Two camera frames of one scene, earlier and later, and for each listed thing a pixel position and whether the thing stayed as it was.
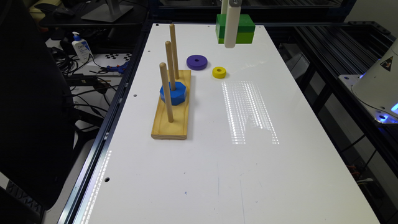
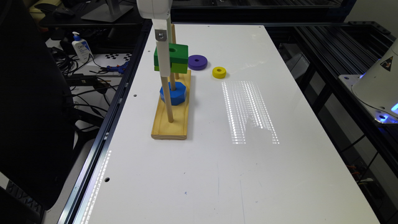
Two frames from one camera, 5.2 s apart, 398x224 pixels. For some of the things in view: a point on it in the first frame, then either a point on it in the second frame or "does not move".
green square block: x=245 y=32 -> x=178 y=58
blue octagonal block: x=176 y=97 does not move
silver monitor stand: x=109 y=12 does not move
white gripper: x=232 y=26 -> x=159 y=11
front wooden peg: x=166 y=91 does not move
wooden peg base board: x=176 y=130 does not move
